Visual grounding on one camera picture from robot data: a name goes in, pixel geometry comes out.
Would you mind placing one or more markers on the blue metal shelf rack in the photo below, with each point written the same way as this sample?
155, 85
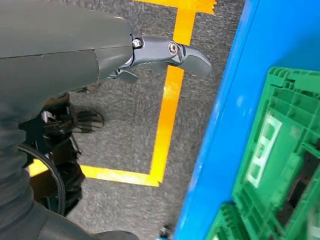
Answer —
237, 116

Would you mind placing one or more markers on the black robot leg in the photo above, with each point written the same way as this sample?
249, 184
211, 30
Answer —
62, 172

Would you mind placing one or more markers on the yellow floor tape square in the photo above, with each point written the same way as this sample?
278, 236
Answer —
167, 116

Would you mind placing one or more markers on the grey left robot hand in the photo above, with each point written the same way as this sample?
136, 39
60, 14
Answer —
50, 49

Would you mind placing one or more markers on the green plastic crate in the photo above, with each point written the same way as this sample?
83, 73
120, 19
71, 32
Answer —
225, 225
282, 109

